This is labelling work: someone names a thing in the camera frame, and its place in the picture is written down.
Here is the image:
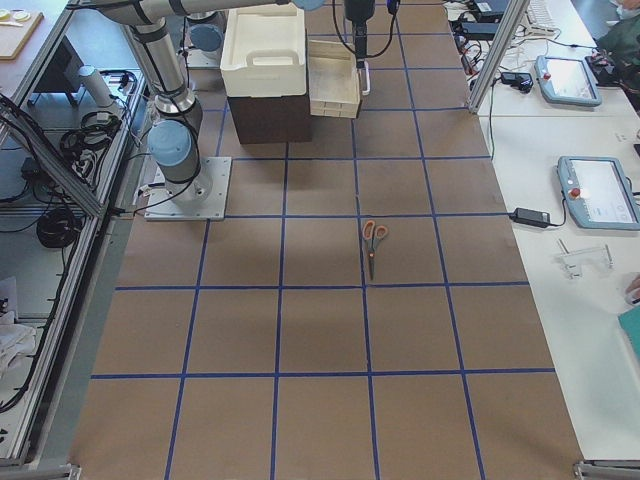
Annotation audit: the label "white plastic tray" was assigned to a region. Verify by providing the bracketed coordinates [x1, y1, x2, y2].
[220, 4, 307, 98]

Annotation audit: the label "aluminium frame post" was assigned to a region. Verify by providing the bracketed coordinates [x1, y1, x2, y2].
[468, 0, 529, 114]

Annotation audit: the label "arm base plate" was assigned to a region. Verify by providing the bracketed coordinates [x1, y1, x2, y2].
[188, 32, 224, 69]
[144, 157, 232, 221]

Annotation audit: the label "light wooden drawer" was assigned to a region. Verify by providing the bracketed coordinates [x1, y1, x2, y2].
[307, 40, 361, 119]

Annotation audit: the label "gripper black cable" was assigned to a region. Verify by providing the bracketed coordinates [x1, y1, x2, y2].
[332, 0, 401, 59]

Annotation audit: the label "far teach pendant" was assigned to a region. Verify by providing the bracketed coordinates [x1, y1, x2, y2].
[534, 56, 602, 107]

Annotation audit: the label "orange grey scissors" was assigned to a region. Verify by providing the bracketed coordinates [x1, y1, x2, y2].
[362, 219, 389, 281]

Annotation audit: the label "clear acrylic stand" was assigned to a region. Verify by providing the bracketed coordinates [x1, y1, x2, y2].
[558, 239, 614, 279]

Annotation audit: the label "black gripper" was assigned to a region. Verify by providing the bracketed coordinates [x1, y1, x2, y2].
[343, 0, 374, 58]

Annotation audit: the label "black power adapter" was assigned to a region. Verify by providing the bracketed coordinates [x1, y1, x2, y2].
[509, 207, 551, 228]

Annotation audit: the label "wooden cutting board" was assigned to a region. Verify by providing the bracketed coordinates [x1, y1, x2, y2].
[1, 10, 44, 61]

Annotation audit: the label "near teach pendant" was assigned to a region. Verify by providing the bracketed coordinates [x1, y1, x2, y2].
[557, 156, 639, 231]

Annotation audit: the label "dark brown wooden cabinet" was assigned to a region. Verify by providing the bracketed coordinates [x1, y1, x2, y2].
[228, 94, 312, 144]

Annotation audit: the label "white drawer handle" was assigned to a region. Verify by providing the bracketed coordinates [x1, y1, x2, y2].
[358, 60, 371, 96]

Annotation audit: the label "teach pendant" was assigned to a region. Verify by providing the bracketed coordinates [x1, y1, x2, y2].
[534, 56, 602, 107]
[557, 156, 639, 231]

